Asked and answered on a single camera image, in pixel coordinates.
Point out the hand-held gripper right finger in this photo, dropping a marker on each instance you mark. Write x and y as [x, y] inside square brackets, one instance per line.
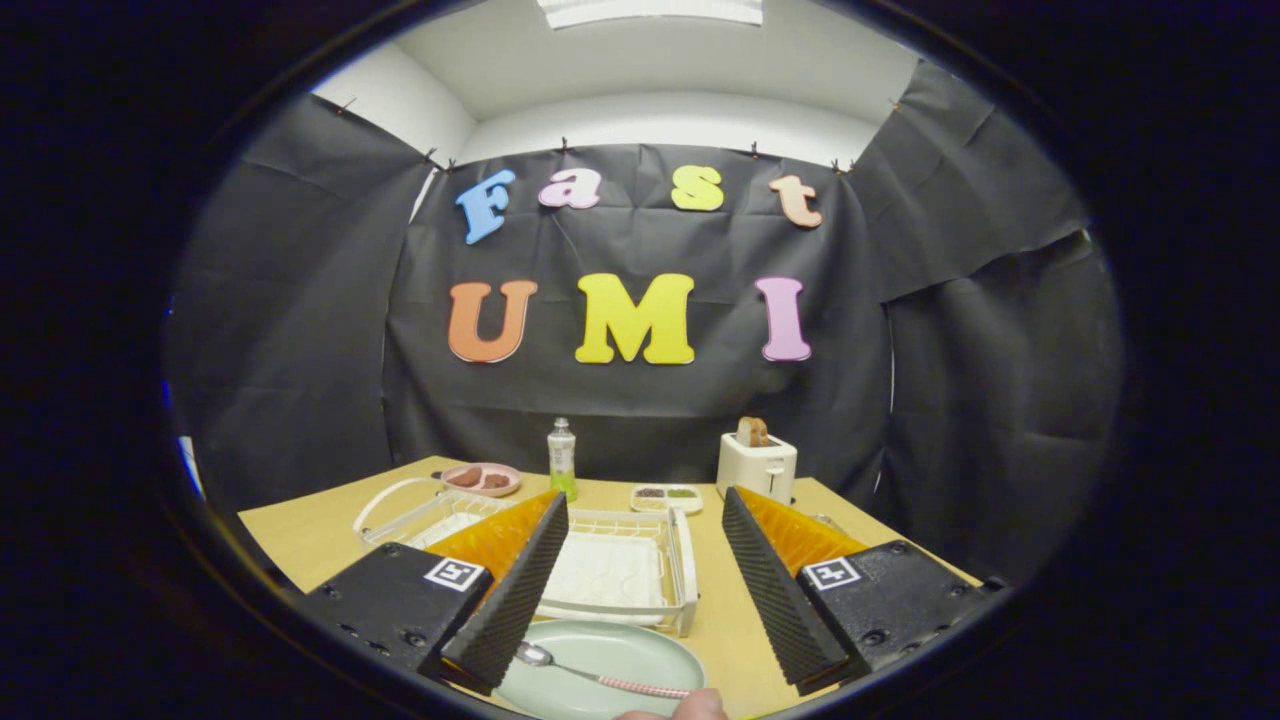
[780, 600]

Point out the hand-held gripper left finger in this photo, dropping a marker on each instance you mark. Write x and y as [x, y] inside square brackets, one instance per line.
[520, 600]

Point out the light green plate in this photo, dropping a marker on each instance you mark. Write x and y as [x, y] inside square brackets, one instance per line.
[620, 650]

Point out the pink oval dish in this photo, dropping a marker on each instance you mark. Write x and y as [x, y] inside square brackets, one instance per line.
[480, 492]

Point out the brown food piece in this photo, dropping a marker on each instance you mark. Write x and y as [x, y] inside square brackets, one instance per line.
[466, 478]
[496, 481]

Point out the white toaster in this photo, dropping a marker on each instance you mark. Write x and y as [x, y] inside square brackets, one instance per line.
[755, 470]

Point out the clear bottle with green drink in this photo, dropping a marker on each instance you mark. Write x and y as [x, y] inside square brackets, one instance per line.
[562, 460]

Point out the white divided tray with beans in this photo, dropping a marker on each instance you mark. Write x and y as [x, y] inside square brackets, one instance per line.
[665, 506]

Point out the brown bread slice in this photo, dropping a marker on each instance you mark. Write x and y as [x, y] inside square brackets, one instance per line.
[752, 432]

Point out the black backdrop cloth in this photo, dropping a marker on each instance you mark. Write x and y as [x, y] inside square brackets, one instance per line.
[620, 400]

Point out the ceiling light panel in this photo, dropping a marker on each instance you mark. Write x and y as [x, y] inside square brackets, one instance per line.
[650, 10]

